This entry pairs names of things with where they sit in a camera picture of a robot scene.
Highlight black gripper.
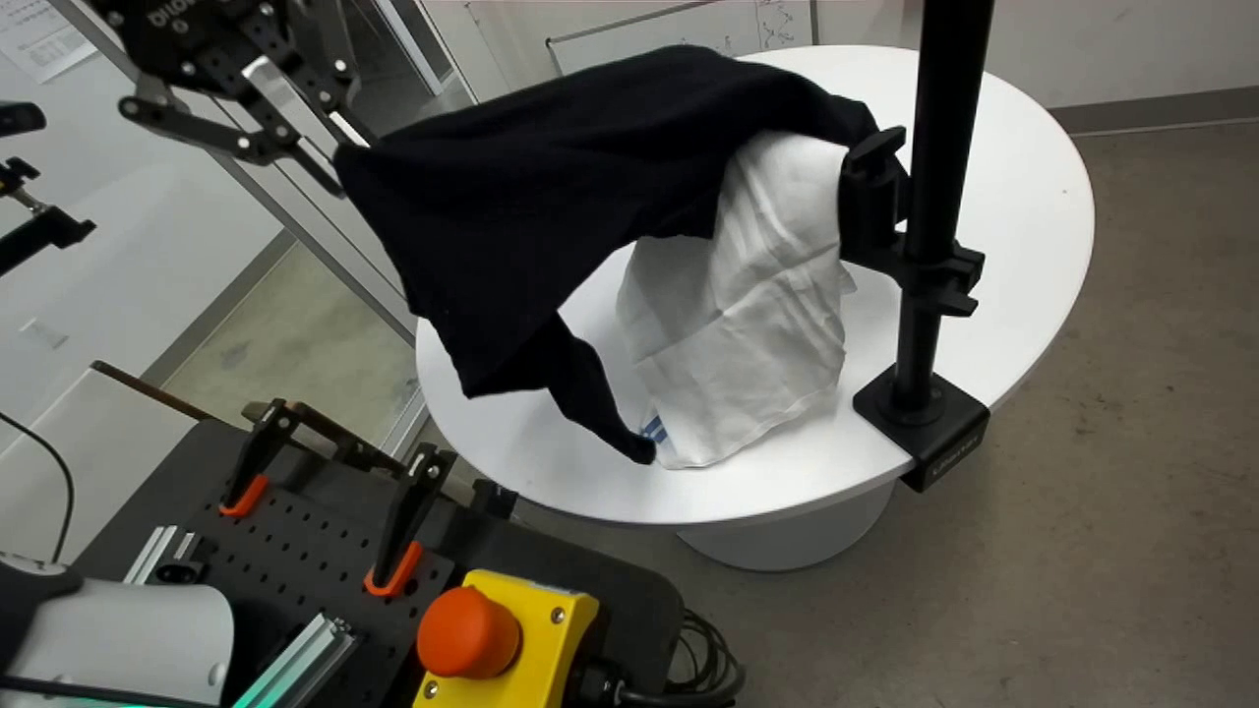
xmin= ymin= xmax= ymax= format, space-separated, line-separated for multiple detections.
xmin=77 ymin=0 xmax=372 ymax=197

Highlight black t-shirt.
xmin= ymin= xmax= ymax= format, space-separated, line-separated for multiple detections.
xmin=330 ymin=45 xmax=884 ymax=467

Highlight white towel blue stripes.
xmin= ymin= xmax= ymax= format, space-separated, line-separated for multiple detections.
xmin=615 ymin=129 xmax=858 ymax=473

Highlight black clamp-on hanging stand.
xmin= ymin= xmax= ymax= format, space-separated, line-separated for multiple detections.
xmin=838 ymin=0 xmax=995 ymax=496

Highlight white paper sheet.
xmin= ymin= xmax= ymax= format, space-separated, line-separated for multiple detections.
xmin=0 ymin=0 xmax=103 ymax=89

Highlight low framed scribbled whiteboard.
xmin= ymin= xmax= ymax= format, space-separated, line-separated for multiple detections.
xmin=544 ymin=0 xmax=817 ymax=80

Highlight white desk wooden edge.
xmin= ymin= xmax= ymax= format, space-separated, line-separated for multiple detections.
xmin=0 ymin=357 xmax=271 ymax=572

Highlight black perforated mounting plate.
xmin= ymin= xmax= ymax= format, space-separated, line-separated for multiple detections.
xmin=71 ymin=417 xmax=688 ymax=708

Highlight silver aluminium extrusion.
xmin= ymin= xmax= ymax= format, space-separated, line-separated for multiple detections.
xmin=117 ymin=522 xmax=210 ymax=589
xmin=232 ymin=611 xmax=363 ymax=708

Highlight yellow emergency stop red button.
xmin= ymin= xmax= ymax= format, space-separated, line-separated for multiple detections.
xmin=408 ymin=568 xmax=604 ymax=708

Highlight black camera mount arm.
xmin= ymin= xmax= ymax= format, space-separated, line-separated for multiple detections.
xmin=0 ymin=97 xmax=103 ymax=279

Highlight black bar clamp orange handle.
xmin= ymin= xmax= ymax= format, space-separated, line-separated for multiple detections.
xmin=212 ymin=396 xmax=330 ymax=528
xmin=363 ymin=443 xmax=461 ymax=607

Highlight thin black cable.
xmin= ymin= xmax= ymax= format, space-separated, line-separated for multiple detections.
xmin=0 ymin=408 xmax=77 ymax=572

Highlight black floor cable bundle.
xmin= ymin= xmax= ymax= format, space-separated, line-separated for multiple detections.
xmin=574 ymin=607 xmax=750 ymax=708

